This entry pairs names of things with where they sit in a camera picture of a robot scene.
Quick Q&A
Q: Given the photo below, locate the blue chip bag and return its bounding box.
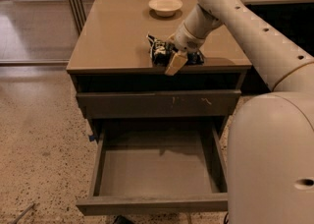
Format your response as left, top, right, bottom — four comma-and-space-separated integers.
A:
146, 34, 204, 66

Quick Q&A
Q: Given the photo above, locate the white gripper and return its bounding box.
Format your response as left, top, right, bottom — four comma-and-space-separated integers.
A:
165, 22, 206, 76

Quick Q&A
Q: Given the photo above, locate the white ceramic bowl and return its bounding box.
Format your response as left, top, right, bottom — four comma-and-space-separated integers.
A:
148, 0, 183, 18

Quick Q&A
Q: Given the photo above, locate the closed grey top drawer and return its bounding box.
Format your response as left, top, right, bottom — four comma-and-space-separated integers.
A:
77, 89, 241, 119

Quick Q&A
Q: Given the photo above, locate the dark object under drawer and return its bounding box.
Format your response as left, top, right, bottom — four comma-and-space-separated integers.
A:
113, 215, 134, 224

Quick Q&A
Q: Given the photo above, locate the open grey middle drawer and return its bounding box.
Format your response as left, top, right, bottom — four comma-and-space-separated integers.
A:
77, 122, 228, 216

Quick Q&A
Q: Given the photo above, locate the grey drawer cabinet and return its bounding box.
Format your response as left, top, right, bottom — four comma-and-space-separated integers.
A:
67, 0, 251, 137

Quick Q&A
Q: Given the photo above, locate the blue tape piece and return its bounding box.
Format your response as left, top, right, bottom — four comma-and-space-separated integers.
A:
88, 135, 95, 141

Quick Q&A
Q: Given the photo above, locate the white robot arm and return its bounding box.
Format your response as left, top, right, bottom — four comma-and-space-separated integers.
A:
166, 0, 314, 224

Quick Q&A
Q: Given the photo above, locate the metal rod on floor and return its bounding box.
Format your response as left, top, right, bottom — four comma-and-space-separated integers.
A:
8, 203, 35, 224

